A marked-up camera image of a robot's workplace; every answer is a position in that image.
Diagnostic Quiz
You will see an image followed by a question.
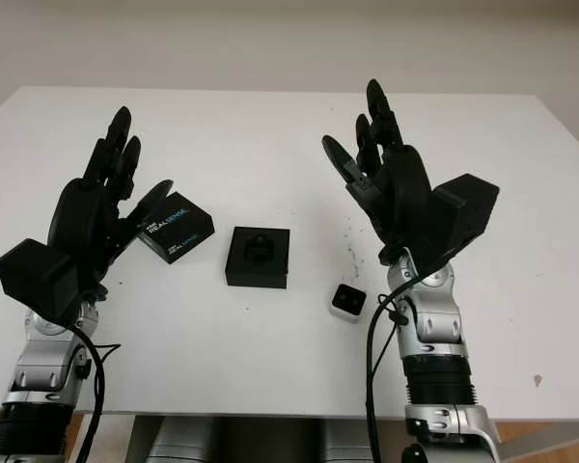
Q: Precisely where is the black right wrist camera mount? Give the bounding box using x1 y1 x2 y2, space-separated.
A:
431 174 501 264

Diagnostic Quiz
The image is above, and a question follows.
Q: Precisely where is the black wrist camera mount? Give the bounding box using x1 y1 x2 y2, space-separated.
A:
0 239 87 325
431 174 501 264

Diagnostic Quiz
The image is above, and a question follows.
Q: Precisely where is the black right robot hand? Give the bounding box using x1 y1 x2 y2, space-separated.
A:
320 77 445 264

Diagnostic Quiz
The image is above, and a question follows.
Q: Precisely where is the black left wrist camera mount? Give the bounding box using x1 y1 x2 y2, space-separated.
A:
0 239 87 325

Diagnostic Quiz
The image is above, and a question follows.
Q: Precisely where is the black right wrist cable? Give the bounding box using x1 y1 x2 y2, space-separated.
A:
364 287 416 463

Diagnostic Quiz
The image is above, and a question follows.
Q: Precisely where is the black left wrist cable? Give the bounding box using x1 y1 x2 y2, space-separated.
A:
69 317 124 463

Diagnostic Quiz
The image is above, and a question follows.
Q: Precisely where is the grey robot thigh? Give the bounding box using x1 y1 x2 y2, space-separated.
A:
317 417 369 463
147 417 214 463

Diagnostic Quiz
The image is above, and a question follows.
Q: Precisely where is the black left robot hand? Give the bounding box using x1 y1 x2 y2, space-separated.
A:
45 105 175 296

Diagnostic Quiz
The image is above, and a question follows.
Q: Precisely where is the small silver depth camera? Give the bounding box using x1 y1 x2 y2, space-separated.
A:
331 284 368 318

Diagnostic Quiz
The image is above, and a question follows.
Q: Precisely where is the black camera box base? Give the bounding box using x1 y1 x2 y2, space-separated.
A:
224 225 290 290

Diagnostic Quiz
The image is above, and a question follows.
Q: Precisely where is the black RealSense box lid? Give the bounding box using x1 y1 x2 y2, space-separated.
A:
137 191 217 265

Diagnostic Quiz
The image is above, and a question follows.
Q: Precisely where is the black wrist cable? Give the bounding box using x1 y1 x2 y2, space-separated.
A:
69 317 124 463
364 287 416 463

